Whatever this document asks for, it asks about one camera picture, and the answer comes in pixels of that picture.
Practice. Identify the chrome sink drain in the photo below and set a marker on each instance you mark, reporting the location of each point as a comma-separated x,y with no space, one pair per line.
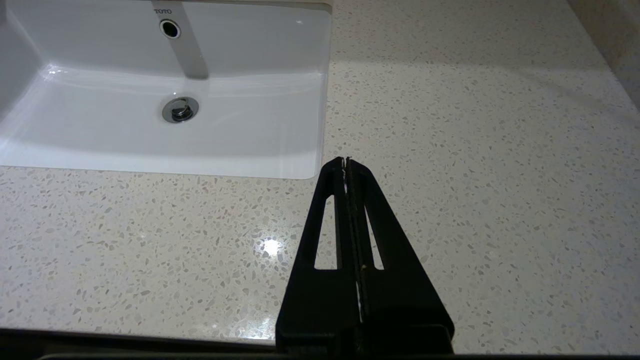
180,109

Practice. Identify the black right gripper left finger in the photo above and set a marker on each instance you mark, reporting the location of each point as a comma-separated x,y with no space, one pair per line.
305,310

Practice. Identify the white ceramic sink basin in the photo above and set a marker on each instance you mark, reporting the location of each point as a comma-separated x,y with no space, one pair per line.
250,125

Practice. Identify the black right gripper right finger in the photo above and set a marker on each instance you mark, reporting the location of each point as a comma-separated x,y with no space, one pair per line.
410,310

